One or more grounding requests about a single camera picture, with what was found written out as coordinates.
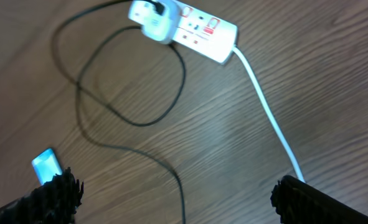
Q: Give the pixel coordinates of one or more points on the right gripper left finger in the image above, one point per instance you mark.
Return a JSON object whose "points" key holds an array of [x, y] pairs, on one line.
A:
{"points": [[54, 202]]}

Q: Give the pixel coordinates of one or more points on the Samsung Galaxy smartphone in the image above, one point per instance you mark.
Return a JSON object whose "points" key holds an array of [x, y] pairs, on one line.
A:
{"points": [[46, 166]]}

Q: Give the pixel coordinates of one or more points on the white power strip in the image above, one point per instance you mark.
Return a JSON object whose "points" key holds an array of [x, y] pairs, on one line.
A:
{"points": [[204, 33]]}

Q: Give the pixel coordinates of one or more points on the white charger plug adapter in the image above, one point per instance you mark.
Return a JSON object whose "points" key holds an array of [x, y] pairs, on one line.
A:
{"points": [[162, 21]]}

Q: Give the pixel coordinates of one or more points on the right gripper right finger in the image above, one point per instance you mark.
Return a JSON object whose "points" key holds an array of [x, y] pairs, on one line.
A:
{"points": [[299, 203]]}

